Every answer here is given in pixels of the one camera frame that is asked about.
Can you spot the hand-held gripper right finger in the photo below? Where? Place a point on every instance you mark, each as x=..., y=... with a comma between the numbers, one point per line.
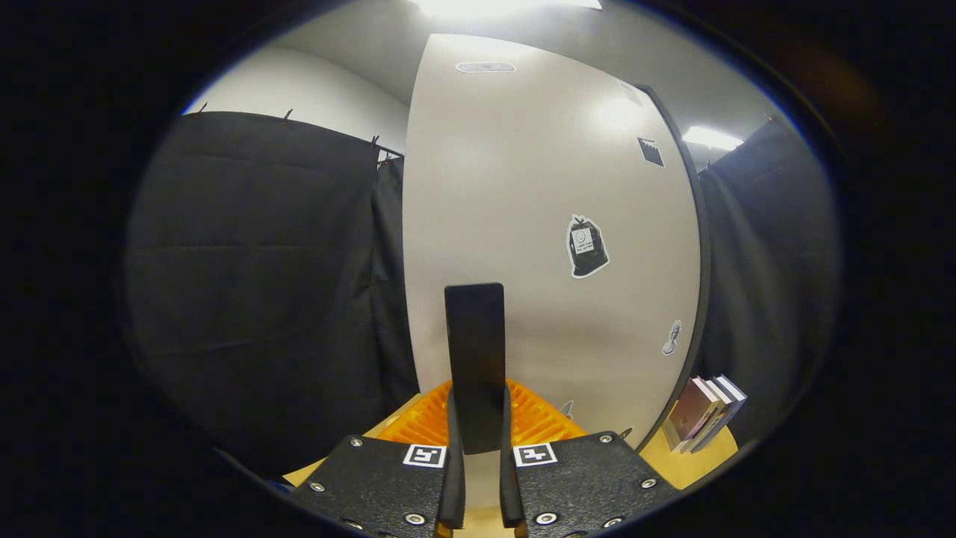
x=510, y=493

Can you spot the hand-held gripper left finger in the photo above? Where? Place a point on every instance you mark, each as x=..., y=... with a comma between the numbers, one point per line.
x=452, y=493

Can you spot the beige cabinet door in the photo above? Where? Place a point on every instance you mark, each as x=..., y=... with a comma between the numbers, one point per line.
x=523, y=172

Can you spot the maroon cover book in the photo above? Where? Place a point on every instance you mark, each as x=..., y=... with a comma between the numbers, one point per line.
x=691, y=411

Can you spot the dark spine book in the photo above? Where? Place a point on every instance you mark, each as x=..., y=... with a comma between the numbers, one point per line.
x=721, y=411

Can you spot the black backdrop cloth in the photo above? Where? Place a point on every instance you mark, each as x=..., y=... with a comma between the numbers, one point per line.
x=261, y=261

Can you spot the small ceiling light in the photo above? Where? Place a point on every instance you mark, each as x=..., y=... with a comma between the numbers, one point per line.
x=711, y=138

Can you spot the large ceiling light panel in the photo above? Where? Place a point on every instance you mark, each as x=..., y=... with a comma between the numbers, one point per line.
x=500, y=6

